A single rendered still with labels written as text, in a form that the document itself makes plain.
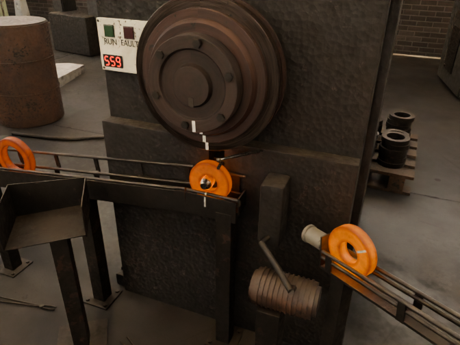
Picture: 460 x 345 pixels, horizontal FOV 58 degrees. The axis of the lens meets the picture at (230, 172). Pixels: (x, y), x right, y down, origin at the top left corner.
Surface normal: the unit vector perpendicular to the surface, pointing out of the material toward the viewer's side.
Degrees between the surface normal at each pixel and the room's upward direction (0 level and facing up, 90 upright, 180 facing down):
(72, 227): 5
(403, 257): 0
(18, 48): 90
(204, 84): 90
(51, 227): 5
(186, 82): 90
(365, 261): 90
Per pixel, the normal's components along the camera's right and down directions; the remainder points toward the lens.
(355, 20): -0.37, 0.44
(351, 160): 0.01, -0.88
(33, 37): 0.82, 0.29
